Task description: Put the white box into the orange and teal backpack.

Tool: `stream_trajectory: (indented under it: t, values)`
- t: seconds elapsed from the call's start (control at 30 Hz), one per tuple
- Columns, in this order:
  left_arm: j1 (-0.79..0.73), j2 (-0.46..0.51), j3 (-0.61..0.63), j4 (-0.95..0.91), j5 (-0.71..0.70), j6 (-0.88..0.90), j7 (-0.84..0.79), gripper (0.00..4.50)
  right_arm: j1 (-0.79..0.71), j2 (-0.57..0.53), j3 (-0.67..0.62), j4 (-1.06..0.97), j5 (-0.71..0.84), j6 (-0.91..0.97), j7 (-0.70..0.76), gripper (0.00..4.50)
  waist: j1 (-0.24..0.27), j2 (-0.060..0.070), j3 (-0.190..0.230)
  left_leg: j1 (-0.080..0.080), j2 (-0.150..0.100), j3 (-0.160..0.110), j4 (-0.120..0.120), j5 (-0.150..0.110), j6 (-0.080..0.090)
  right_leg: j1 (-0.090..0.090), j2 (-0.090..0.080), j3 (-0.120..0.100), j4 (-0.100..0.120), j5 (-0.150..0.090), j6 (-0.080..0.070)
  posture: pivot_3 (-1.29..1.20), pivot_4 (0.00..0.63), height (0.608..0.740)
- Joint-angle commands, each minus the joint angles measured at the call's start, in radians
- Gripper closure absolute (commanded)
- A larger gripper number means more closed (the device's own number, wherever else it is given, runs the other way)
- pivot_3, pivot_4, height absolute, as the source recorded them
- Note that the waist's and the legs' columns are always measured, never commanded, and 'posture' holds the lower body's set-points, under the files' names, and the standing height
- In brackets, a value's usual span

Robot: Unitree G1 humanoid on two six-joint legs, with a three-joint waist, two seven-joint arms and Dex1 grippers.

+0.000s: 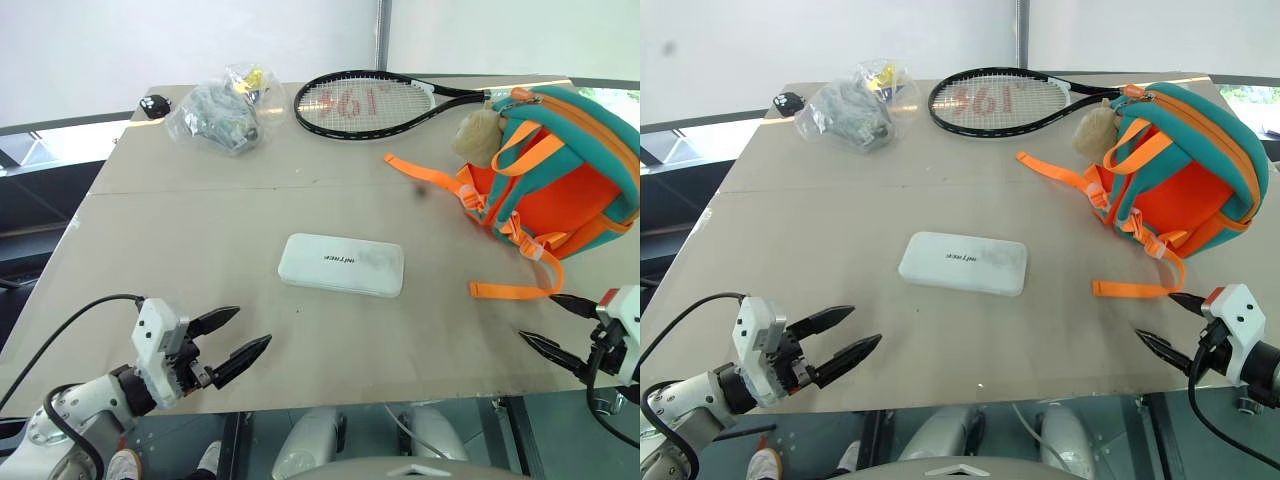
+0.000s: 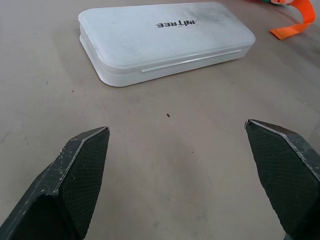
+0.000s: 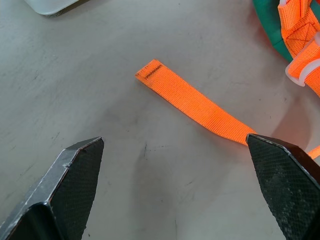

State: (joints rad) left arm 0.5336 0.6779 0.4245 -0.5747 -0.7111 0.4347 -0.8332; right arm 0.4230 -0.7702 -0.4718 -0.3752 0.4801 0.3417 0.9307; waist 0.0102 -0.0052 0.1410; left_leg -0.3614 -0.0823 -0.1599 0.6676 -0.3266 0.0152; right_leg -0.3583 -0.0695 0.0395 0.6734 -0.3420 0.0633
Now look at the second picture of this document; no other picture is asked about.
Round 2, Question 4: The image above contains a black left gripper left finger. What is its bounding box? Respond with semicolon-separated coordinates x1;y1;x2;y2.
0;126;111;240

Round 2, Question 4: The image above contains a white plastic case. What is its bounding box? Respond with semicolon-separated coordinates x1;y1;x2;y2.
77;1;257;88

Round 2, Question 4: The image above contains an orange strap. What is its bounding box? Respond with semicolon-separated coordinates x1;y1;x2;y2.
269;0;315;40

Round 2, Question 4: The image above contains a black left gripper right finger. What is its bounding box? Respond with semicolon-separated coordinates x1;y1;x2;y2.
244;118;320;240

